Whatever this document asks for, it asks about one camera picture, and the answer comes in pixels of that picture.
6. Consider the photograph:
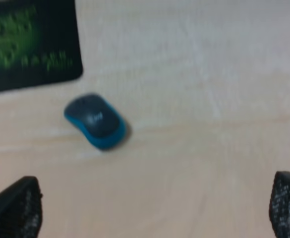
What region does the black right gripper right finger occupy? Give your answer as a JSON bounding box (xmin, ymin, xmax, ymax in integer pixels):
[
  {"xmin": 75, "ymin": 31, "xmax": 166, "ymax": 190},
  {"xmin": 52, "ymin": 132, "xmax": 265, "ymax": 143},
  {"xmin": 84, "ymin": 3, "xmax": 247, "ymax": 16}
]
[{"xmin": 269, "ymin": 171, "xmax": 290, "ymax": 238}]

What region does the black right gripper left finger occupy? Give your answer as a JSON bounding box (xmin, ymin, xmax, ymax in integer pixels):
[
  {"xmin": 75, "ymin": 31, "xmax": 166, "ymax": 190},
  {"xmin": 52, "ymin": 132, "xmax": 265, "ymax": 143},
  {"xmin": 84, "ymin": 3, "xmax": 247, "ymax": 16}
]
[{"xmin": 0, "ymin": 176, "xmax": 43, "ymax": 238}]

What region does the black blue computer mouse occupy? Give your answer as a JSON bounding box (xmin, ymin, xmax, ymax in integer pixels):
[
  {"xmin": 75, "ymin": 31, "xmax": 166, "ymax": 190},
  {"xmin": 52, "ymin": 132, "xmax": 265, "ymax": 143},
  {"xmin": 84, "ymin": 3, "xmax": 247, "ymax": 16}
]
[{"xmin": 63, "ymin": 93, "xmax": 127, "ymax": 150}]

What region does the black green mouse pad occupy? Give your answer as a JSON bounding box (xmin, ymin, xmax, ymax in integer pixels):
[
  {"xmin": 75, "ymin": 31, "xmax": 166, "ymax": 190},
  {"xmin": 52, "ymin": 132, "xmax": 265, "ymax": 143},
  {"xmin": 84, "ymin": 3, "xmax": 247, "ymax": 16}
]
[{"xmin": 0, "ymin": 0, "xmax": 83, "ymax": 92}]

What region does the beige tablecloth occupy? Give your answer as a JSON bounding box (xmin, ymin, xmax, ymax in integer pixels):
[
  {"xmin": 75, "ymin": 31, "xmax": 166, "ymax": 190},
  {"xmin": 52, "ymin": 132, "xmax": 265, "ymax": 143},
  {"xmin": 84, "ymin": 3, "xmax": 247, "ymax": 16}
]
[{"xmin": 0, "ymin": 0, "xmax": 290, "ymax": 238}]

